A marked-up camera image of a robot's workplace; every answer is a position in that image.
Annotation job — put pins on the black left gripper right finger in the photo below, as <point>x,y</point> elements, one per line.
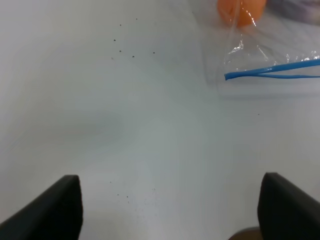
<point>285,212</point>

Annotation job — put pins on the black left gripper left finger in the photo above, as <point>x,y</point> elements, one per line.
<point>56,214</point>

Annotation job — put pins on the clear zip bag blue seal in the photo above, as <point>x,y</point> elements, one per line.
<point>279,56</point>

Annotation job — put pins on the orange fruit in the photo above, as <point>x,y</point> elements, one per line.
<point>240,12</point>

